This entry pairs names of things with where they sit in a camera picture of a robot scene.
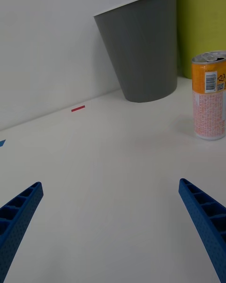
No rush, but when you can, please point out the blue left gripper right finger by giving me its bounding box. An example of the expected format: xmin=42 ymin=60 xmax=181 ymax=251
xmin=178 ymin=178 xmax=226 ymax=283

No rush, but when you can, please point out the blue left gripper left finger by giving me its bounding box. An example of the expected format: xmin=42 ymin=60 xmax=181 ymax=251
xmin=0 ymin=181 xmax=44 ymax=283

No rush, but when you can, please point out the orange drink can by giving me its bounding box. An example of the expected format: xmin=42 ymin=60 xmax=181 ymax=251
xmin=191 ymin=50 xmax=226 ymax=141

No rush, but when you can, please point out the grey plastic waste bin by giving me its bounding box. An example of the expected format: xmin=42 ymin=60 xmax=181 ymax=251
xmin=93 ymin=0 xmax=178 ymax=103

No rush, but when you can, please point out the yellow-green plastic waste bin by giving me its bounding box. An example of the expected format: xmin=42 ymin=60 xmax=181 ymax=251
xmin=176 ymin=0 xmax=226 ymax=80

